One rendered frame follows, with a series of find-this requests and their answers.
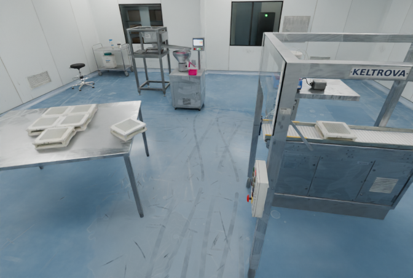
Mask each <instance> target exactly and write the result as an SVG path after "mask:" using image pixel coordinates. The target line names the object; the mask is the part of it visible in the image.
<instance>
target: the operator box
mask: <svg viewBox="0 0 413 278"><path fill-rule="evenodd" d="M255 169H256V176H255V174H254V177H256V182H255V191H254V193H253V202H252V203H253V205H252V204H251V209H252V217H260V218H262V214H263V213H264V204H265V200H266V194H267V191H269V182H268V178H267V169H266V162H265V161H260V160H256V161H255Z"/></svg>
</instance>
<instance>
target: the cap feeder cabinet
mask: <svg viewBox="0 0 413 278"><path fill-rule="evenodd" d="M187 69H188V70H190V69H193V70H197V75H189V72H188V70H187V71H183V72H182V71H179V69H178V68H175V69H174V70H173V71H172V72H171V73H170V74H169V77H170V87H171V99H172V106H173V107H175V109H176V108H198V109H199V111H200V109H201V107H202V105H203V102H204V99H205V68H201V69H198V68H187Z"/></svg>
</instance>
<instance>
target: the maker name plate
mask: <svg viewBox="0 0 413 278"><path fill-rule="evenodd" d="M410 70H411V68H392V67H369V66H352V67H351V69H350V72H349V75H348V77H363V78H382V79H406V78H407V77H408V74H409V72H410Z"/></svg>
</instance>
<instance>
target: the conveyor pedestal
mask: <svg viewBox="0 0 413 278"><path fill-rule="evenodd" d="M347 157H348V156H345V155H337V154H323V153H308V152H300V151H288V152H287V153H283V156H282V160H281V165H280V170H279V173H278V179H277V184H276V187H275V192H274V196H273V201H272V206H273V207H283V208H289V209H298V210H308V211H314V212H324V213H334V214H340V215H350V216H359V217H365V218H375V219H381V220H383V219H384V218H385V216H386V215H387V213H388V212H389V210H394V209H395V207H396V206H397V205H398V203H399V201H400V200H401V198H402V197H403V196H404V194H405V192H406V191H407V189H408V188H409V187H410V185H411V183H412V182H413V164H411V162H412V161H405V160H397V159H382V158H374V157H360V156H357V157H356V156H354V157H353V159H350V158H347Z"/></svg>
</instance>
